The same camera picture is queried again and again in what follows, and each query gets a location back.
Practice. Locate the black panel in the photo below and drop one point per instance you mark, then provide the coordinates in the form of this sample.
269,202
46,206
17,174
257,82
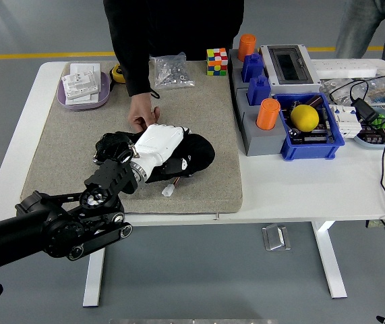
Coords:
111,143

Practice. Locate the clear bag of parts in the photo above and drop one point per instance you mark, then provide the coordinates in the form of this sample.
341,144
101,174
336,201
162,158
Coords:
377,91

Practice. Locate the purple oval tray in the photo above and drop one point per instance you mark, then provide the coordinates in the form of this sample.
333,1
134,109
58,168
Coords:
102,92

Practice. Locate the orange cylinder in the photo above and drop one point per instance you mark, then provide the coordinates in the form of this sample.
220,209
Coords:
247,46
268,114

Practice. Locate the dark circuit board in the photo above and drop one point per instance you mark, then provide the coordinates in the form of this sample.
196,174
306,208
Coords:
325,130

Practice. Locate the person's right forearm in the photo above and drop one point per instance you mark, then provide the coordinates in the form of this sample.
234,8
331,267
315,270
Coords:
134,71

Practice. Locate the light blue oval tray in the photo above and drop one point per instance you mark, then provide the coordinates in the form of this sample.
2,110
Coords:
377,146

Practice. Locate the blue block with knob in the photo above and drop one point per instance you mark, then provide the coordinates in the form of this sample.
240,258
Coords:
259,91
252,69

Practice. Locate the white power strip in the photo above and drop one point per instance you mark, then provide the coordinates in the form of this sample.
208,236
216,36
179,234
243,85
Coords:
344,69

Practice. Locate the silver floor socket plate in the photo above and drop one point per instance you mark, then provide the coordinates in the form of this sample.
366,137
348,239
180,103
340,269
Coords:
276,238

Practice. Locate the grey electrical enclosure box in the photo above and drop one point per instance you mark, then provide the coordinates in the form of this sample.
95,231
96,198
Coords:
291,82

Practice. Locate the white circuit breaker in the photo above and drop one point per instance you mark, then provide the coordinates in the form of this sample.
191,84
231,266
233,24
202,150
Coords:
345,126

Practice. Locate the clear bag of screws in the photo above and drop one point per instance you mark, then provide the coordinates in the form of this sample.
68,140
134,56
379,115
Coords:
173,72

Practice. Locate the grey-brown mat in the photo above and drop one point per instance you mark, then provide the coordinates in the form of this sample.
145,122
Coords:
219,141

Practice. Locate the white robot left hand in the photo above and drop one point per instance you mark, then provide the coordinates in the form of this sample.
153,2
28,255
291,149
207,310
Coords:
158,141

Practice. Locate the white table leg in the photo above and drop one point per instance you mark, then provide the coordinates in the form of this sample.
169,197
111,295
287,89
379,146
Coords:
330,266
94,276

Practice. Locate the black power adapter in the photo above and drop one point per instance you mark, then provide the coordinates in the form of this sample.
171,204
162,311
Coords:
365,111

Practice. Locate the black electronic components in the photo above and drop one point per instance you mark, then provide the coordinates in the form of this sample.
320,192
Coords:
374,136

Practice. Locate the multicolour puzzle cube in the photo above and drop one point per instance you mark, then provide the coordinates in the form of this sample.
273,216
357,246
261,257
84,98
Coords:
217,62

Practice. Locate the white switch plate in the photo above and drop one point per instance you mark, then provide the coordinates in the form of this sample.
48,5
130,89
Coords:
80,84
92,98
84,68

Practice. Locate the blue plastic bin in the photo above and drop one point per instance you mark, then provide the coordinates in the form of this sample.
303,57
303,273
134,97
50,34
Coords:
310,150

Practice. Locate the shiny metal ball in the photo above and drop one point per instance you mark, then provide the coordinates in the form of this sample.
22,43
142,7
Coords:
294,134

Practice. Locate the yellow ball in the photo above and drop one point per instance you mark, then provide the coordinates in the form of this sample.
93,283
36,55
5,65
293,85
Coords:
305,118

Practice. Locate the person in jeans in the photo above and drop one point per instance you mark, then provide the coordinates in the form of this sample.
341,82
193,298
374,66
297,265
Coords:
357,27

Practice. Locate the brown cylindrical capacitor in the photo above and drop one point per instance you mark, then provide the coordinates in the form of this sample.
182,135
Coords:
313,100

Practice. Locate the yellow black tape measure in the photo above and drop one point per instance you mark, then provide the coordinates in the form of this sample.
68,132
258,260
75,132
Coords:
118,73

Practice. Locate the person's right hand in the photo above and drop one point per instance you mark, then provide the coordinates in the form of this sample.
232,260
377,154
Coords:
141,109

